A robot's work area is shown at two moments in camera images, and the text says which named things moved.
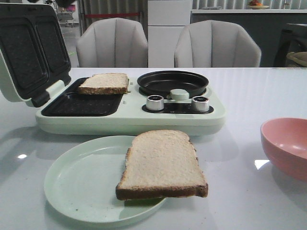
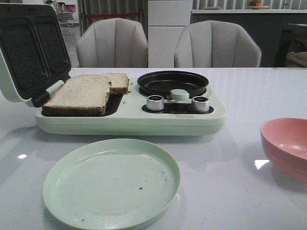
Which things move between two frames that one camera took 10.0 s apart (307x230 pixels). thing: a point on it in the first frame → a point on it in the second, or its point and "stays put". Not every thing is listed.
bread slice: [161, 164] → [80, 96]
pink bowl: [284, 141] stays put
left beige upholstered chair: [112, 42] stays put
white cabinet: [166, 20] stays put
